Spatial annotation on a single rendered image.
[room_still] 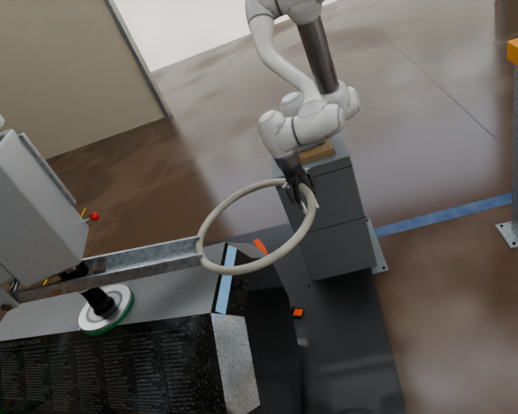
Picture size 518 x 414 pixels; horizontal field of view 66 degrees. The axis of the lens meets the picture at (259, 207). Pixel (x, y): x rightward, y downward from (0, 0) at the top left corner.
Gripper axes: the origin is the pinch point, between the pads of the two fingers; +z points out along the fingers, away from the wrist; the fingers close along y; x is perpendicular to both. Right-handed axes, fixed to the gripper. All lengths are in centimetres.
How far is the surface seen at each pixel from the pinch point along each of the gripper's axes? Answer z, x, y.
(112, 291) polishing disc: -8, -23, 81
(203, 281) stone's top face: -2, 1, 51
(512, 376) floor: 93, 57, -28
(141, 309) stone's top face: -4, -6, 74
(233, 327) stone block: 7, 20, 51
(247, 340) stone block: 13, 23, 50
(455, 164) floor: 98, -60, -139
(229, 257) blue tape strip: 1.3, -5.4, 37.2
